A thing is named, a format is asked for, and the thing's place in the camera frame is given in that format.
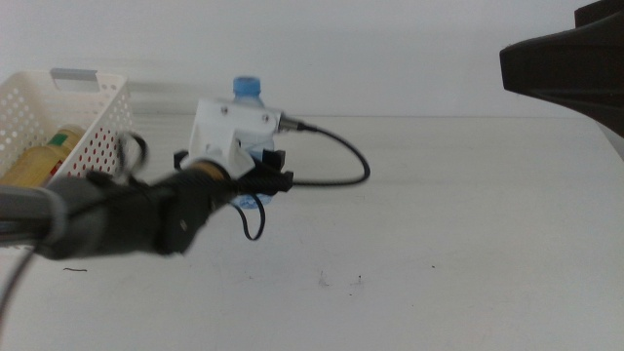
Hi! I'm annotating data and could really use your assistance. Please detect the clear water bottle blue cap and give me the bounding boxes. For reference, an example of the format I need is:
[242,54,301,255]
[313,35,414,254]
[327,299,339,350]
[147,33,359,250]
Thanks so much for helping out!
[228,75,277,210]

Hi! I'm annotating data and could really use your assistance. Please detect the yellow tea bottle white cap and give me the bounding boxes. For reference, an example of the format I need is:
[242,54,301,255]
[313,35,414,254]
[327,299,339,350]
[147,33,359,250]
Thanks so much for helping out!
[0,124,88,189]

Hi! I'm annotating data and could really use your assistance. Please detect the white perforated plastic basket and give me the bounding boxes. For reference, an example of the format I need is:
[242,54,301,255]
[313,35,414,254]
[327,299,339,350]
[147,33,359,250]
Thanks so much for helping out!
[0,69,136,196]

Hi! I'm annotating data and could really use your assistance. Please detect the thin black left gripper wire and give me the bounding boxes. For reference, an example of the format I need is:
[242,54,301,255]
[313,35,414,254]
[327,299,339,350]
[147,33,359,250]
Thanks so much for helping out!
[115,131,267,242]

